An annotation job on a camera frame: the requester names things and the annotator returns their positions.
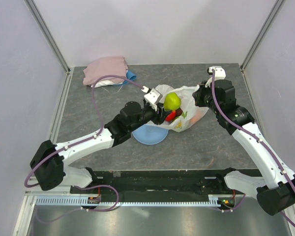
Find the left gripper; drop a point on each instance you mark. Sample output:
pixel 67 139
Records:
pixel 159 118

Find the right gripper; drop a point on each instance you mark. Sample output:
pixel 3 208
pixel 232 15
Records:
pixel 198 94

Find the red apple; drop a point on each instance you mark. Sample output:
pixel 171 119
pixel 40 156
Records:
pixel 171 116

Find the orange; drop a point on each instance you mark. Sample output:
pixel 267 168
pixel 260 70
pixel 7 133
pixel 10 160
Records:
pixel 195 118

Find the white plastic bag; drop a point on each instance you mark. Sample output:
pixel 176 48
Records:
pixel 188 107

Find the green pear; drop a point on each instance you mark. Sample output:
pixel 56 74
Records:
pixel 172 102

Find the passion fruit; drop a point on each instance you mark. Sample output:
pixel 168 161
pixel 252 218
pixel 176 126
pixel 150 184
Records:
pixel 178 112

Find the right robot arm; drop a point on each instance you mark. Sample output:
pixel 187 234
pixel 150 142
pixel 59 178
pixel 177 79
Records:
pixel 275 189

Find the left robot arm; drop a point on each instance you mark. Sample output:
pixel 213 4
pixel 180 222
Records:
pixel 51 162

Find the blue plate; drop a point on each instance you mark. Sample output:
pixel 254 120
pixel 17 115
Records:
pixel 150 135

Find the blue cloth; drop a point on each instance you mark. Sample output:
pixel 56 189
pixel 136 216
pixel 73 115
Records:
pixel 130 75

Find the white cloth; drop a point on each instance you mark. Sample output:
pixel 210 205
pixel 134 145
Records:
pixel 104 83

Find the pink cloth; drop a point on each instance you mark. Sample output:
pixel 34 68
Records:
pixel 113 65

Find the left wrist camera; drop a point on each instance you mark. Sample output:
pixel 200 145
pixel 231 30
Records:
pixel 152 96

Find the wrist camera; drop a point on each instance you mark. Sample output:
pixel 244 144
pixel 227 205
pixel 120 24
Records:
pixel 218 71
pixel 152 96

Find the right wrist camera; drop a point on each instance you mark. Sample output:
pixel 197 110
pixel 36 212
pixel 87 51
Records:
pixel 218 71

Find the cable duct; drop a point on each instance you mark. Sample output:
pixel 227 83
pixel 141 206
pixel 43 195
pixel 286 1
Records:
pixel 85 201

